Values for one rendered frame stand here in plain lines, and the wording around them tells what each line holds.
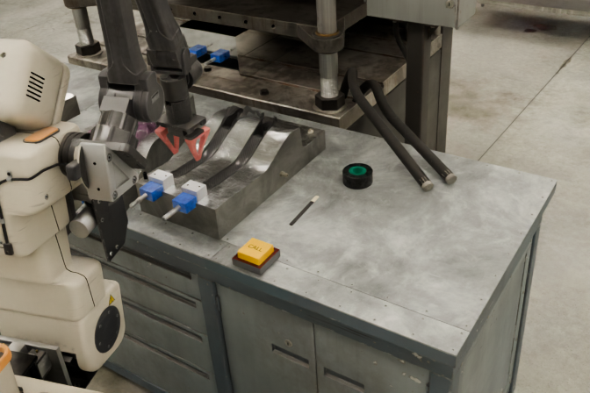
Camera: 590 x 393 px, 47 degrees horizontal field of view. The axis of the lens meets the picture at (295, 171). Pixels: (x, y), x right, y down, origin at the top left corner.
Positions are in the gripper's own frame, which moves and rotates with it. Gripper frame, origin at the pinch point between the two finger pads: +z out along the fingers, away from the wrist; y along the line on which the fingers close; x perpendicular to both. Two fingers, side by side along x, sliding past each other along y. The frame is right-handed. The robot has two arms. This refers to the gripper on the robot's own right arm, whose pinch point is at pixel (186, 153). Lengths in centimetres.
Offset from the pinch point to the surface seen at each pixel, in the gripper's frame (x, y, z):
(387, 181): -40, -32, 22
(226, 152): -20.5, 5.9, 12.1
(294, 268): 2.7, -29.8, 21.0
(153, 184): 2.3, 11.0, 10.5
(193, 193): 1.4, -1.3, 10.0
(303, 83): -87, 24, 24
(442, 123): -158, -1, 69
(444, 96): -159, -1, 56
